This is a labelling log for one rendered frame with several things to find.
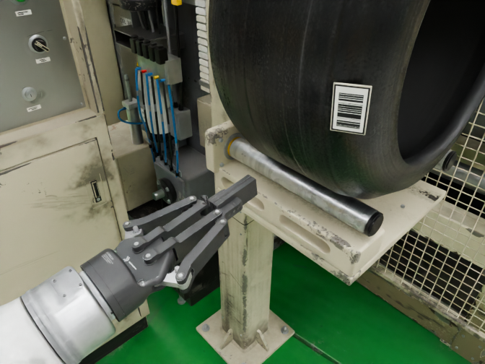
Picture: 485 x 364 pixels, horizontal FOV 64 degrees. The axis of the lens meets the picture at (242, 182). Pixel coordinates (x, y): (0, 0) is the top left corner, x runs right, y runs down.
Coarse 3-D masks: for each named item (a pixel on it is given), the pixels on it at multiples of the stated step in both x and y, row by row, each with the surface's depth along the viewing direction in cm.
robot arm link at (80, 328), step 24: (48, 288) 38; (72, 288) 38; (96, 288) 40; (48, 312) 36; (72, 312) 37; (96, 312) 38; (48, 336) 36; (72, 336) 37; (96, 336) 38; (72, 360) 37
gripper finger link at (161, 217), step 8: (184, 200) 51; (192, 200) 50; (168, 208) 50; (176, 208) 50; (184, 208) 51; (152, 216) 49; (160, 216) 49; (168, 216) 49; (176, 216) 50; (128, 224) 48; (136, 224) 48; (144, 224) 48; (152, 224) 49; (160, 224) 49; (144, 232) 49
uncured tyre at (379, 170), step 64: (256, 0) 45; (320, 0) 39; (384, 0) 38; (448, 0) 78; (256, 64) 48; (320, 64) 42; (384, 64) 41; (448, 64) 80; (256, 128) 57; (320, 128) 46; (384, 128) 47; (448, 128) 70; (384, 192) 60
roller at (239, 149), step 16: (240, 144) 80; (240, 160) 80; (256, 160) 76; (272, 160) 74; (272, 176) 74; (288, 176) 71; (304, 176) 70; (304, 192) 69; (320, 192) 67; (320, 208) 68; (336, 208) 65; (352, 208) 63; (368, 208) 63; (352, 224) 63; (368, 224) 61
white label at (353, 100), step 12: (336, 84) 42; (348, 84) 41; (360, 84) 41; (336, 96) 42; (348, 96) 42; (360, 96) 41; (336, 108) 43; (348, 108) 43; (360, 108) 42; (336, 120) 44; (348, 120) 44; (360, 120) 43; (348, 132) 45; (360, 132) 44
